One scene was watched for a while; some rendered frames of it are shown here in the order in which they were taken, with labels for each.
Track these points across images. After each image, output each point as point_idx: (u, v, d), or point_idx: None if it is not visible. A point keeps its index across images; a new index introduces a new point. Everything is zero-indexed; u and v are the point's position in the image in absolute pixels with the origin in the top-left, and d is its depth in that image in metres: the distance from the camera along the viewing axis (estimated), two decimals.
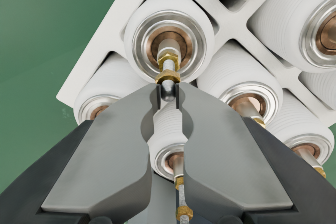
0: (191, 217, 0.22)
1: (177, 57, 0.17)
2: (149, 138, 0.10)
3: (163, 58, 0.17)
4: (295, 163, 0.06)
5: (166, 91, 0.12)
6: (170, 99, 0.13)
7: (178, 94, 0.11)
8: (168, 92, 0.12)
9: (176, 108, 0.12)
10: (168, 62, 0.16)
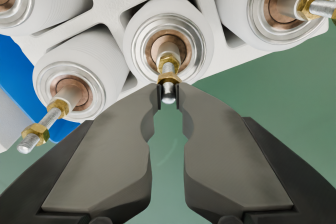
0: None
1: (179, 63, 0.17)
2: (149, 138, 0.10)
3: (165, 59, 0.17)
4: (295, 163, 0.06)
5: (168, 92, 0.12)
6: (167, 102, 0.13)
7: (178, 94, 0.11)
8: (170, 94, 0.12)
9: (176, 108, 0.12)
10: (170, 65, 0.16)
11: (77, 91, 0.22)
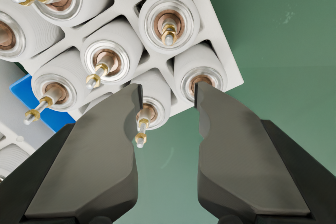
0: (162, 37, 0.24)
1: (138, 123, 0.35)
2: (133, 138, 0.10)
3: None
4: (315, 170, 0.06)
5: (138, 147, 0.31)
6: (142, 143, 0.31)
7: (197, 93, 0.11)
8: (138, 146, 0.31)
9: (194, 108, 0.12)
10: (141, 129, 0.35)
11: None
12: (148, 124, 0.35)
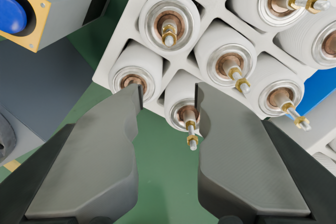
0: (163, 42, 0.24)
1: (296, 9, 0.26)
2: (133, 138, 0.10)
3: None
4: (315, 170, 0.06)
5: (329, 7, 0.21)
6: (320, 3, 0.21)
7: (197, 93, 0.11)
8: (327, 8, 0.21)
9: (194, 108, 0.12)
10: (304, 4, 0.25)
11: (335, 41, 0.31)
12: None
